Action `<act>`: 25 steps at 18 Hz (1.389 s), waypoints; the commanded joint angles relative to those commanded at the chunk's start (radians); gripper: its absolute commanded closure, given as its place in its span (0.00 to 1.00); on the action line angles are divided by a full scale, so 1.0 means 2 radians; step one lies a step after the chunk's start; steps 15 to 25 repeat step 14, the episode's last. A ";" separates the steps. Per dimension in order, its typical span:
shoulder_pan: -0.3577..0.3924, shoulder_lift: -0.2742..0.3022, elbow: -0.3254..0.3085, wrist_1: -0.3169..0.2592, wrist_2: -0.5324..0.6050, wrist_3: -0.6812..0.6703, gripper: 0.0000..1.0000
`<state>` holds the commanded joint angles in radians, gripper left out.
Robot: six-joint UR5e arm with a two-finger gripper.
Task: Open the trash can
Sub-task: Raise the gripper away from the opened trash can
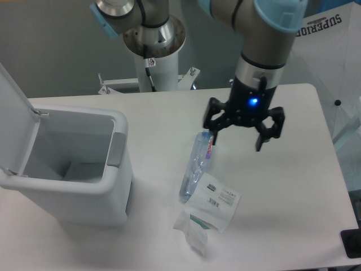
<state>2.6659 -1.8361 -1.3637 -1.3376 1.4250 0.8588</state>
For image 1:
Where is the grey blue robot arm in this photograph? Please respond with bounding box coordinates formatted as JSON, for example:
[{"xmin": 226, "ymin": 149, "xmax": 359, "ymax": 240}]
[{"xmin": 90, "ymin": 1, "xmax": 308, "ymax": 150}]

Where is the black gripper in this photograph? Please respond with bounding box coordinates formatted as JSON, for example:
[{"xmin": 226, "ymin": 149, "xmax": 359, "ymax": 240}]
[{"xmin": 202, "ymin": 76, "xmax": 285, "ymax": 152}]

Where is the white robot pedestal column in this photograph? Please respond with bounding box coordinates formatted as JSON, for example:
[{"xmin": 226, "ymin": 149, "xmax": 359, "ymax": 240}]
[{"xmin": 123, "ymin": 15, "xmax": 186, "ymax": 85}]

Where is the white metal base frame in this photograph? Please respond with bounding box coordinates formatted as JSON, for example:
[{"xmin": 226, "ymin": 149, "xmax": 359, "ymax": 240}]
[{"xmin": 98, "ymin": 67, "xmax": 205, "ymax": 95}]

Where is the black cable on pedestal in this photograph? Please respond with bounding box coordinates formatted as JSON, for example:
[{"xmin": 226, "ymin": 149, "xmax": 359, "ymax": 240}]
[{"xmin": 142, "ymin": 44, "xmax": 157, "ymax": 93}]

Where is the white trash can lid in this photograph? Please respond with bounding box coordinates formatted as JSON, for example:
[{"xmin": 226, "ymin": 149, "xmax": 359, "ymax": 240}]
[{"xmin": 1, "ymin": 66, "xmax": 49, "ymax": 175}]

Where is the white plastic packaging bag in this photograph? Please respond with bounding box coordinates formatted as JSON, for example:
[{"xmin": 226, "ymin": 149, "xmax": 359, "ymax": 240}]
[{"xmin": 173, "ymin": 173, "xmax": 241, "ymax": 256}]

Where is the white umbrella with lettering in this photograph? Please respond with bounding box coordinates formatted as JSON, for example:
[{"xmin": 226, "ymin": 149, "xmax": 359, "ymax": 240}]
[{"xmin": 281, "ymin": 2, "xmax": 360, "ymax": 138}]

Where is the crushed clear plastic bottle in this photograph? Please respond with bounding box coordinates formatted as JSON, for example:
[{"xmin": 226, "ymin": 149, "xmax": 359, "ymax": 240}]
[{"xmin": 179, "ymin": 130, "xmax": 213, "ymax": 202}]

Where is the black device at table edge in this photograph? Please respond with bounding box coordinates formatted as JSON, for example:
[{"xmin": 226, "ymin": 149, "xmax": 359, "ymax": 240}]
[{"xmin": 340, "ymin": 229, "xmax": 360, "ymax": 259}]

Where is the white plastic trash can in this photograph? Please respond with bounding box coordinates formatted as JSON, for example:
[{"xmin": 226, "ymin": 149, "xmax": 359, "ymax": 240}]
[{"xmin": 1, "ymin": 103, "xmax": 133, "ymax": 226}]

